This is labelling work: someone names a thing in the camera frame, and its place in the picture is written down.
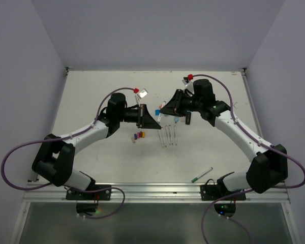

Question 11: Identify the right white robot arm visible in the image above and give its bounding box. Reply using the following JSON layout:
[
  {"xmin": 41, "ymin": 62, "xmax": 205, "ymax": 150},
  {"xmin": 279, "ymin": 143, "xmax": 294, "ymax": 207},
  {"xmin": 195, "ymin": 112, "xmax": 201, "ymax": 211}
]
[{"xmin": 161, "ymin": 76, "xmax": 288, "ymax": 200}]

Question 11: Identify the green cap thin pen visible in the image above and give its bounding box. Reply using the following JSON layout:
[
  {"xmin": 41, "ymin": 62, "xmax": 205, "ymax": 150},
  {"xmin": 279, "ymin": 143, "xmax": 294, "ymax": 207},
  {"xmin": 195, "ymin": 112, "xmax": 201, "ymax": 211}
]
[{"xmin": 191, "ymin": 167, "xmax": 213, "ymax": 183}]

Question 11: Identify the aluminium front rail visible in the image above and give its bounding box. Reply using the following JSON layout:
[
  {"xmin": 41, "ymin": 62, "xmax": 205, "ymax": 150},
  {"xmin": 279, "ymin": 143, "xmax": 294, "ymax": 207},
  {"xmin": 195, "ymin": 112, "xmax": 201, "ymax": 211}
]
[{"xmin": 22, "ymin": 183, "xmax": 290, "ymax": 203}]

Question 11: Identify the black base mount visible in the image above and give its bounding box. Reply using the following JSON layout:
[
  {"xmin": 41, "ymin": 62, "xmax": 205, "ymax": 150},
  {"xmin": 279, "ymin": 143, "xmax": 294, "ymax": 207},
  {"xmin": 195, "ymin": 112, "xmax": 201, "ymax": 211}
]
[
  {"xmin": 200, "ymin": 179, "xmax": 247, "ymax": 218},
  {"xmin": 66, "ymin": 184, "xmax": 111, "ymax": 216}
]

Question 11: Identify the dark red cap thin pen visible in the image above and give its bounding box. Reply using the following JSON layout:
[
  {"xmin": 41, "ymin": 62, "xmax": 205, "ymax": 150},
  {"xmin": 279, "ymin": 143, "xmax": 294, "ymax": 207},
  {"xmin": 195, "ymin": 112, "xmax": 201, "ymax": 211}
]
[{"xmin": 164, "ymin": 126, "xmax": 170, "ymax": 145}]

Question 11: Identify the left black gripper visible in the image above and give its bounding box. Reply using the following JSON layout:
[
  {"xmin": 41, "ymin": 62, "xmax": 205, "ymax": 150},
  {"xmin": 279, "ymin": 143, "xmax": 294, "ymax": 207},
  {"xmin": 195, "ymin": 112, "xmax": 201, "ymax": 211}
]
[{"xmin": 117, "ymin": 104, "xmax": 161, "ymax": 129}]

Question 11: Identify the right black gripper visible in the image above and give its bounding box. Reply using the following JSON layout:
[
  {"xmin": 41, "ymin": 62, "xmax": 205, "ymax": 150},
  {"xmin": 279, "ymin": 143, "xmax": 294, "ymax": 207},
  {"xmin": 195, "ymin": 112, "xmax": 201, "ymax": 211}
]
[{"xmin": 160, "ymin": 88, "xmax": 203, "ymax": 116}]

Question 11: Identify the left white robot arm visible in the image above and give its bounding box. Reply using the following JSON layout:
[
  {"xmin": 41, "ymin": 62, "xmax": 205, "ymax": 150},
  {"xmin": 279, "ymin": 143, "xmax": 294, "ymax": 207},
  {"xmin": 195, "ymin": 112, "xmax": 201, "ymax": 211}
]
[{"xmin": 32, "ymin": 93, "xmax": 161, "ymax": 200}]

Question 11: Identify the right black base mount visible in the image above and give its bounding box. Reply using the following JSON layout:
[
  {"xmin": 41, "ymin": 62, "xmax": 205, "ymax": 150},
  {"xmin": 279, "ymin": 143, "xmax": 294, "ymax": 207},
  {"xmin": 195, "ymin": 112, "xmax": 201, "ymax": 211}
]
[{"xmin": 200, "ymin": 179, "xmax": 247, "ymax": 218}]

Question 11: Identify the pink cap thin pen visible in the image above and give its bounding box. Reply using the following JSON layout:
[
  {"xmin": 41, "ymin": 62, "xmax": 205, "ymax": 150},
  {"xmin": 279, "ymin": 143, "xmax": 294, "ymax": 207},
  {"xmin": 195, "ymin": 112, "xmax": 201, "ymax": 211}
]
[{"xmin": 168, "ymin": 125, "xmax": 173, "ymax": 145}]

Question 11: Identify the purple cap thin pen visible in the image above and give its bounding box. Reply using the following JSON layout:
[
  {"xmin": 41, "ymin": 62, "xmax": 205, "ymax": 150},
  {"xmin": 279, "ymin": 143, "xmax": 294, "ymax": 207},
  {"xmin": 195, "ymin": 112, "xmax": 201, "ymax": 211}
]
[{"xmin": 174, "ymin": 125, "xmax": 178, "ymax": 145}]

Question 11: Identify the black blue cap highlighter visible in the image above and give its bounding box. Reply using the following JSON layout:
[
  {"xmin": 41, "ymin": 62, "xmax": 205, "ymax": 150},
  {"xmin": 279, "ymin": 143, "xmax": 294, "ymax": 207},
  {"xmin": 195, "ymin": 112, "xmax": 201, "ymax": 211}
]
[{"xmin": 185, "ymin": 111, "xmax": 192, "ymax": 125}]

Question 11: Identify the orange highlighter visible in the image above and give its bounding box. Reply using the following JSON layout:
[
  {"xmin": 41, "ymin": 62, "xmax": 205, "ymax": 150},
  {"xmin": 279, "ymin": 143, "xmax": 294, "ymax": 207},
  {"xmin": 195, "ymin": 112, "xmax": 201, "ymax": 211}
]
[{"xmin": 180, "ymin": 116, "xmax": 186, "ymax": 123}]

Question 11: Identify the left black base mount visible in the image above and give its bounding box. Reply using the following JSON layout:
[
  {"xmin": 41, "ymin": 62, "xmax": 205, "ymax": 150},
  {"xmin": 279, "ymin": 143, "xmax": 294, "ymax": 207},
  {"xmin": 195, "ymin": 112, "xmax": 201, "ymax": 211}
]
[{"xmin": 66, "ymin": 184, "xmax": 111, "ymax": 216}]

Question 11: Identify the yellow cap thin pen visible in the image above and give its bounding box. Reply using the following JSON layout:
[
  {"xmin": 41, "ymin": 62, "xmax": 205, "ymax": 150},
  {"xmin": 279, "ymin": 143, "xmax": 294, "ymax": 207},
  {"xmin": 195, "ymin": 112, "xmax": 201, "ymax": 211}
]
[{"xmin": 157, "ymin": 130, "xmax": 165, "ymax": 148}]

